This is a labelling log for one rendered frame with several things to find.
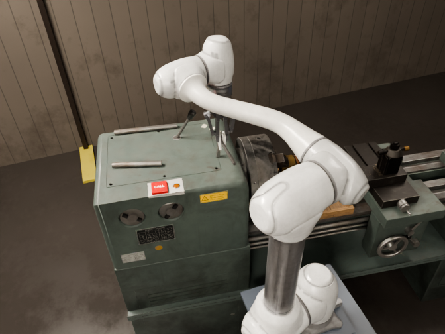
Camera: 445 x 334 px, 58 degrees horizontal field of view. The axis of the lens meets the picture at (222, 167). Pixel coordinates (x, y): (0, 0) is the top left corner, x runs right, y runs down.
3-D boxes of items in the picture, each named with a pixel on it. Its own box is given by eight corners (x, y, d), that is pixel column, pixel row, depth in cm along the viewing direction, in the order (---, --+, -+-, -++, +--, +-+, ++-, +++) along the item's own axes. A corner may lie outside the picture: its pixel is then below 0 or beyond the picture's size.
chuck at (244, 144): (251, 219, 180) (249, 156, 165) (236, 182, 207) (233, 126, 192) (259, 217, 181) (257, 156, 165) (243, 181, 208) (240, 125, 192)
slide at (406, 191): (381, 209, 186) (383, 201, 183) (342, 152, 219) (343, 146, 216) (417, 202, 188) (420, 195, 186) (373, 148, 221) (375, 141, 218)
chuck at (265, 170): (259, 217, 181) (257, 156, 165) (243, 181, 208) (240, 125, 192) (279, 214, 182) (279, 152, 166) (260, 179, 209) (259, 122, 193)
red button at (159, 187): (152, 197, 151) (151, 193, 149) (151, 186, 155) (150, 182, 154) (168, 194, 152) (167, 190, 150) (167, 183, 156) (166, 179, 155)
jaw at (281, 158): (264, 171, 184) (269, 164, 172) (262, 161, 185) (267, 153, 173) (288, 167, 185) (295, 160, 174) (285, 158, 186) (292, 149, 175)
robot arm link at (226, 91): (235, 85, 138) (235, 100, 142) (229, 73, 145) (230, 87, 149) (208, 88, 137) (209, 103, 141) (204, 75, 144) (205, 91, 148)
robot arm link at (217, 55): (222, 70, 146) (191, 81, 141) (221, 28, 137) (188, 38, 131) (240, 81, 140) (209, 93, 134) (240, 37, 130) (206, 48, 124)
